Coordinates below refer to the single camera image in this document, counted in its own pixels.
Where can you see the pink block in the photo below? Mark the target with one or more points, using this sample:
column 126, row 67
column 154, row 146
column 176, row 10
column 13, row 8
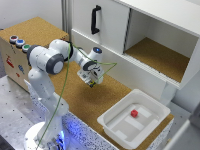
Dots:
column 134, row 113

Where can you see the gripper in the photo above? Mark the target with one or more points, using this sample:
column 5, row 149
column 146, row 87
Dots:
column 87, row 75

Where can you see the blue button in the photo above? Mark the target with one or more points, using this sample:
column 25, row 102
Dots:
column 20, row 42

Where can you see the white plastic box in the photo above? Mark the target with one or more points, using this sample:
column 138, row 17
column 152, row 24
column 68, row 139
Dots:
column 133, row 118

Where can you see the white sliding door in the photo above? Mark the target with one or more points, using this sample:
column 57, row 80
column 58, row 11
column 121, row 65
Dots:
column 110, row 25

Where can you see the green button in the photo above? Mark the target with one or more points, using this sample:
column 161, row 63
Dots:
column 26, row 48

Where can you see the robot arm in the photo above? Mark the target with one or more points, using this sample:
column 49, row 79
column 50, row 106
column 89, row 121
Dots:
column 43, row 63

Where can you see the wooden drawer box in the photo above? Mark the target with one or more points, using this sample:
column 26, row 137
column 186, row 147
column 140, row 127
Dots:
column 23, row 40

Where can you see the white cabinet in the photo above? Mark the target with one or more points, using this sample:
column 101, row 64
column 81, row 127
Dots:
column 160, row 43

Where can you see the red button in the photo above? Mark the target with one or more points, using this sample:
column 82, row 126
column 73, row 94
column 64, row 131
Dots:
column 13, row 39

